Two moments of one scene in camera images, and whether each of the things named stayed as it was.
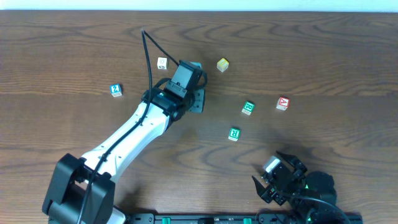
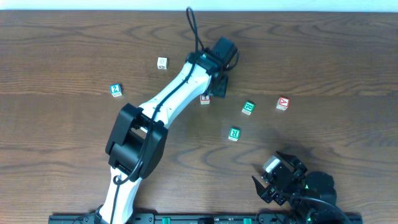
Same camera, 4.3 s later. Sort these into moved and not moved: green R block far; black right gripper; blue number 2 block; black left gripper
Moved: black left gripper
Not moved: green R block far; black right gripper; blue number 2 block
